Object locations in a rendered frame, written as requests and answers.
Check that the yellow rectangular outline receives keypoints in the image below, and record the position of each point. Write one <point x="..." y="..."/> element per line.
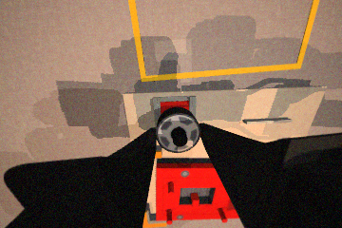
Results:
<point x="135" y="25"/>

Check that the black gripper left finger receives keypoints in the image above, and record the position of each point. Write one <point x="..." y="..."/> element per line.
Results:
<point x="120" y="181"/>

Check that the black wheel with grey hub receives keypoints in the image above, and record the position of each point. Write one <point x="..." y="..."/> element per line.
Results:
<point x="170" y="119"/>

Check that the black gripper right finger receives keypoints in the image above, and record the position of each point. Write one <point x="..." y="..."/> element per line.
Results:
<point x="254" y="174"/>

